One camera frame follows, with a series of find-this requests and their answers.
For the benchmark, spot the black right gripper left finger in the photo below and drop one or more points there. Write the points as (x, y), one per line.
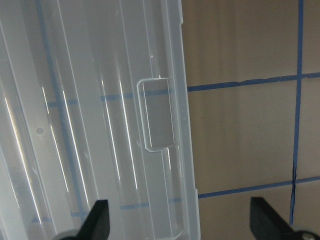
(96, 225)

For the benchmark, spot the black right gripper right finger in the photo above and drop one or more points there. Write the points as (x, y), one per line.
(267, 224)

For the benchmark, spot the clear plastic box lid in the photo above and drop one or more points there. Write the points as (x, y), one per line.
(94, 106)

